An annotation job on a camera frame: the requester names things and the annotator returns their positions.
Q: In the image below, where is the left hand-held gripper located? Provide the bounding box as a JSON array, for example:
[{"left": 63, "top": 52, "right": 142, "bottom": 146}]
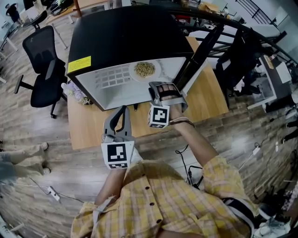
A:
[{"left": 101, "top": 106, "right": 143, "bottom": 170}]

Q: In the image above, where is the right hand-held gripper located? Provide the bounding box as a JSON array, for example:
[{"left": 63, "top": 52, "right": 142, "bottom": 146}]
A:
[{"left": 148, "top": 81, "right": 188, "bottom": 129}]

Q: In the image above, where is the plate of greenish food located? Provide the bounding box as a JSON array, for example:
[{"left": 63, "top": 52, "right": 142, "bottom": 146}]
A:
[{"left": 128, "top": 59, "right": 162, "bottom": 83}]

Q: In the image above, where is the black mini fridge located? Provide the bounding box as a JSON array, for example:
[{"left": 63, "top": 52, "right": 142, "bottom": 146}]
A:
[{"left": 66, "top": 6, "right": 224, "bottom": 112}]

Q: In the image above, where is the person's right forearm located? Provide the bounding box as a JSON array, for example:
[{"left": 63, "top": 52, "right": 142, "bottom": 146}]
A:
[{"left": 168, "top": 104, "right": 220, "bottom": 168}]

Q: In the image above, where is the person's left forearm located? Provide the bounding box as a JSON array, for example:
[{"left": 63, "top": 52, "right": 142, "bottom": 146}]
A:
[{"left": 94, "top": 166, "right": 128, "bottom": 205}]

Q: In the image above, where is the pale flower bouquet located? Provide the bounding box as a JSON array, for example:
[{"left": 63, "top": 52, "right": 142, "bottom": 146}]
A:
[{"left": 61, "top": 80, "right": 94, "bottom": 106}]

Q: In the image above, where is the yellow plaid shirt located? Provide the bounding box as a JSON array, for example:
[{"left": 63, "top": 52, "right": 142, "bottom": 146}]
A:
[{"left": 71, "top": 155, "right": 259, "bottom": 238}]

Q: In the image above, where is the black mesh office chair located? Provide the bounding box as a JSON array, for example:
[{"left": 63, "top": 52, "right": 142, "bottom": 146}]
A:
[{"left": 14, "top": 25, "right": 68, "bottom": 119}]

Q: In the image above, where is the black chair with draped clothes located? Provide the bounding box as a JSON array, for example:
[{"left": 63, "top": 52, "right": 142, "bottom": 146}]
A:
[{"left": 215, "top": 27, "right": 265, "bottom": 108}]

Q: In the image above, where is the white power strip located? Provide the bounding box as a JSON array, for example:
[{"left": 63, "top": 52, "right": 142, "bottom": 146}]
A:
[{"left": 47, "top": 185, "right": 61, "bottom": 202}]

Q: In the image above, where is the black metal rack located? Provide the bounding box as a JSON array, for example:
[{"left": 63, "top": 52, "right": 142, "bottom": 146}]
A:
[{"left": 172, "top": 8, "right": 298, "bottom": 68}]

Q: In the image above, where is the black swivel chair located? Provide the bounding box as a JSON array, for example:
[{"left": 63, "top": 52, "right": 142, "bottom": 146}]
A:
[{"left": 22, "top": 10, "right": 48, "bottom": 31}]

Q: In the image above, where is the thin wrist bracelet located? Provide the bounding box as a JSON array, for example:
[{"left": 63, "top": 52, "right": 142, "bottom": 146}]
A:
[{"left": 168, "top": 116, "right": 195, "bottom": 128}]

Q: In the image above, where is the black floor cable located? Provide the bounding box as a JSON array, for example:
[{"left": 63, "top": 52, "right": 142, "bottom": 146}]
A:
[{"left": 175, "top": 144, "right": 204, "bottom": 189}]

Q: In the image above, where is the black shoulder strap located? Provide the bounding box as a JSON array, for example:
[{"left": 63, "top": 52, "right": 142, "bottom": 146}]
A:
[{"left": 221, "top": 197, "right": 257, "bottom": 238}]

